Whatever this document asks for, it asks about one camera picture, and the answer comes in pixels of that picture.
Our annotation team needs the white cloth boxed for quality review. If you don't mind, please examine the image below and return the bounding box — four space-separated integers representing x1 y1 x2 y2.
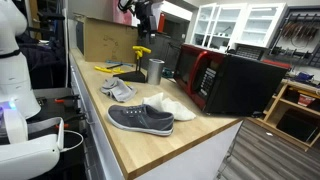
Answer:
142 92 198 122

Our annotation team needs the cardboard box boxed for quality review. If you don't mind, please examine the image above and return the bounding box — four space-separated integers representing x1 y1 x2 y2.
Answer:
75 15 140 64

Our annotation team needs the long yellow handled tool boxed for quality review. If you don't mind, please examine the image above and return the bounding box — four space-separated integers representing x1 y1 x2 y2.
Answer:
93 65 113 74

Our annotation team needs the teal object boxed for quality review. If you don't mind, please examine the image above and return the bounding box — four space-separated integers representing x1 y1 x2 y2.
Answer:
161 67 175 80

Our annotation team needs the black crate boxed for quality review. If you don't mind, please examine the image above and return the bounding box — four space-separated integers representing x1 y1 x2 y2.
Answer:
234 44 268 62

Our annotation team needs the white counter cabinet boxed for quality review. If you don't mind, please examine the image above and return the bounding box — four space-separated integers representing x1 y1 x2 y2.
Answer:
68 49 244 180

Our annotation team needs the white glass door cabinet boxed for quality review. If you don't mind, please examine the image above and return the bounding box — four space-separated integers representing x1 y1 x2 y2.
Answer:
190 2 288 51

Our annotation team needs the small orange black clamp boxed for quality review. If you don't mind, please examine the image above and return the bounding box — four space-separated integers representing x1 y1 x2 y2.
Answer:
54 94 81 104

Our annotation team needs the black storage bin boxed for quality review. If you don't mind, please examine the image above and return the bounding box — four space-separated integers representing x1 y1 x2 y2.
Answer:
275 108 320 144

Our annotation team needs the grey cloth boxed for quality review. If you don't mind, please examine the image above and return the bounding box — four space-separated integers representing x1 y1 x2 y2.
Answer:
100 77 137 103

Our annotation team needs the blue flat tool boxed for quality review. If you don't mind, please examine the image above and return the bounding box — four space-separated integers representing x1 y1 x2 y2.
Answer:
105 59 134 68

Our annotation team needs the blue object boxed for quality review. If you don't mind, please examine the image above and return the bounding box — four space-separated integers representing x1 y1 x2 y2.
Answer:
294 71 315 84

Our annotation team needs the short yellow T-handle hex key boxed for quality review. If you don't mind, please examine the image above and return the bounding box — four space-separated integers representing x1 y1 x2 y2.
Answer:
134 50 144 72

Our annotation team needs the wooden shelf unit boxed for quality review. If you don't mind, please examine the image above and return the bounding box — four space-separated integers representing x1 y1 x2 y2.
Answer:
248 79 320 153

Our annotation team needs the red fire extinguisher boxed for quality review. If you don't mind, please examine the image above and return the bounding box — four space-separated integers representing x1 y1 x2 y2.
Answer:
157 12 166 34

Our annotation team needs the large orange black clamp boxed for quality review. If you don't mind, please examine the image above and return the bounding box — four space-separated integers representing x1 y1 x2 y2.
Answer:
54 112 88 130

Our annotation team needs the red and black microwave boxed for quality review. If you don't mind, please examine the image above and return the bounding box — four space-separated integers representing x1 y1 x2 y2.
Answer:
172 43 290 117

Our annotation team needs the grey metal cup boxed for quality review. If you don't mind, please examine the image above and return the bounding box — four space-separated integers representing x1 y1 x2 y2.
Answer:
146 58 166 86

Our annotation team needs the white cable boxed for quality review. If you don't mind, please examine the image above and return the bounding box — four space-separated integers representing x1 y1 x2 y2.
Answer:
59 129 85 154

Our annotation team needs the red box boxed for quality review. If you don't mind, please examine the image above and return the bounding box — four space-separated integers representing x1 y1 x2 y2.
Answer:
297 93 316 108

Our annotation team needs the black pegboard tool rack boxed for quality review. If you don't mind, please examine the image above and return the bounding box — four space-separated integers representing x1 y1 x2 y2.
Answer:
268 5 320 69

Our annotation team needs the dark grey cabinet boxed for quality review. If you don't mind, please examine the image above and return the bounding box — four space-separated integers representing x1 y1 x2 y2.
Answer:
137 30 184 72

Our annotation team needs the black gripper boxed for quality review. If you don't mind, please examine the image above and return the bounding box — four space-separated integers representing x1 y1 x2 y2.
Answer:
134 0 158 45

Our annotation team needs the grey canvas shoe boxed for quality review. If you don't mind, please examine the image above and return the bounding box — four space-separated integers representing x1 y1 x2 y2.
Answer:
106 103 175 137

